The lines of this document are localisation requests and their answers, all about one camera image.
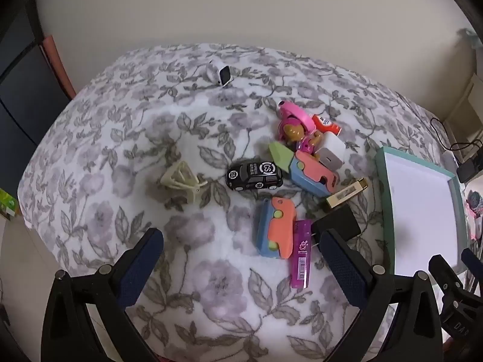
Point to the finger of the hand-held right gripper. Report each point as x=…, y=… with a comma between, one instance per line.
x=445, y=277
x=472, y=261

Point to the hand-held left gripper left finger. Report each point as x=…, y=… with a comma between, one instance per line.
x=140, y=267

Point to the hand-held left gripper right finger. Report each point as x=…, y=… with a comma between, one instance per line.
x=346, y=267

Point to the black wall charger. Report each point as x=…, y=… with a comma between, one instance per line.
x=336, y=223

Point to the gold patterned lighter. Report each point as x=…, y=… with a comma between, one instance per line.
x=345, y=195

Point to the teal white box lid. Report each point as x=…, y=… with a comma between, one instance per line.
x=419, y=203

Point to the cream plastic clip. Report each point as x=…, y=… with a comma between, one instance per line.
x=177, y=181

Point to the coral blue toy knife green blade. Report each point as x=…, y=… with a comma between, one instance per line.
x=313, y=175

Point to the white wall charger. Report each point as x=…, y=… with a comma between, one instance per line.
x=332, y=147

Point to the black toy car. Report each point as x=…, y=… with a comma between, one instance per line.
x=253, y=175

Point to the colourful round tin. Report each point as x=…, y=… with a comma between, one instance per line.
x=475, y=200

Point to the black power adapter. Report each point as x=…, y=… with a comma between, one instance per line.
x=468, y=169

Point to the white power strip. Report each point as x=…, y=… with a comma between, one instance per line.
x=448, y=159

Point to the floral grey white blanket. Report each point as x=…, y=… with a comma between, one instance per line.
x=151, y=139

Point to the small red white bottle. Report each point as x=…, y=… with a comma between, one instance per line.
x=325, y=122

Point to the pink toy dog figure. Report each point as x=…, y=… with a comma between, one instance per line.
x=293, y=130

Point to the green box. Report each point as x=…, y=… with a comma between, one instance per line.
x=6, y=203

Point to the white furniture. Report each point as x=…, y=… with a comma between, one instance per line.
x=468, y=98

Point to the orange-red board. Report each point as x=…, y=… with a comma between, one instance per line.
x=56, y=68

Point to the dark cabinet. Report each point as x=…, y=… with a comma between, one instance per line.
x=19, y=83

